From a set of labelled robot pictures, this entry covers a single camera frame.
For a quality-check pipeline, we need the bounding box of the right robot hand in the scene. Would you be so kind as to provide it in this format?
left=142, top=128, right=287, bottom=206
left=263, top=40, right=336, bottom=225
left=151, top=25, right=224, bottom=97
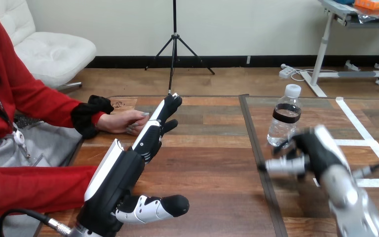
left=257, top=125, right=352, bottom=185

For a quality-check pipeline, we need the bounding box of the foil sheet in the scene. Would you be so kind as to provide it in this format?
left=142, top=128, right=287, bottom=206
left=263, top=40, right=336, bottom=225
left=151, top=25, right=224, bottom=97
left=349, top=3, right=379, bottom=24

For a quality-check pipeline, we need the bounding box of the white desk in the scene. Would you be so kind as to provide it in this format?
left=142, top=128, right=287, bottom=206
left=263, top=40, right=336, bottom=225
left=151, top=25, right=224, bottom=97
left=299, top=0, right=379, bottom=98

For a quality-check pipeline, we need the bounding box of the black tripod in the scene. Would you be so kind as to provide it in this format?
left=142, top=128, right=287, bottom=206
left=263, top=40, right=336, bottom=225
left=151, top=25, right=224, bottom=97
left=144, top=0, right=216, bottom=96

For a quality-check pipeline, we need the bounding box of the clear water bottle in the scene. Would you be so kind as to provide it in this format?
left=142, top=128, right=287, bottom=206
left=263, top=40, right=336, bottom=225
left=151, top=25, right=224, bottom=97
left=266, top=83, right=303, bottom=148

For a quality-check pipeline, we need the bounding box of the person's hand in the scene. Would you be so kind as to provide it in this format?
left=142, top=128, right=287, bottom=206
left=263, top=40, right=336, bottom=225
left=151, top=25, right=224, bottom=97
left=96, top=109, right=151, bottom=137

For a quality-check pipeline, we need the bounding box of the tangle of cables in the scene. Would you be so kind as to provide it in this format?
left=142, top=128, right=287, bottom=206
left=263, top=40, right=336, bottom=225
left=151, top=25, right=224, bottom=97
left=290, top=68, right=339, bottom=82

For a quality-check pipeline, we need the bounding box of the orange thing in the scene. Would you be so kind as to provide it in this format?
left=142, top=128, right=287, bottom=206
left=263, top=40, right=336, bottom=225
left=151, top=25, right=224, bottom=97
left=354, top=0, right=379, bottom=10

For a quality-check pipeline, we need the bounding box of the person's forearm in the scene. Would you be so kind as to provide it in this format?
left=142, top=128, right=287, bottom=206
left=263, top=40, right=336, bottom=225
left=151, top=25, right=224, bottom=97
left=29, top=94, right=114, bottom=140
left=0, top=162, right=99, bottom=217

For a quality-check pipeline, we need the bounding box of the person's body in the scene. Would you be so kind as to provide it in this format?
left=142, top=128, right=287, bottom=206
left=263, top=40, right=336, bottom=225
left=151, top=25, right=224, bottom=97
left=0, top=0, right=83, bottom=237

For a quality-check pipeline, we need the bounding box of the white cushioned chair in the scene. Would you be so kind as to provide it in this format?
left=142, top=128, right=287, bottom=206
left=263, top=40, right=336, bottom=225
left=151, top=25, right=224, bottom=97
left=0, top=0, right=97, bottom=93

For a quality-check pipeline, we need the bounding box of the white power strip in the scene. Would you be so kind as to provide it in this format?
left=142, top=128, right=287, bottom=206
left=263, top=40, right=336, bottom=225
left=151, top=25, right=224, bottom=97
left=278, top=64, right=296, bottom=79

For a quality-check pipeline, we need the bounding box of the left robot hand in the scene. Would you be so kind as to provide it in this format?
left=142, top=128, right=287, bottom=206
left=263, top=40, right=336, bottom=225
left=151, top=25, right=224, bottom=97
left=76, top=93, right=190, bottom=237

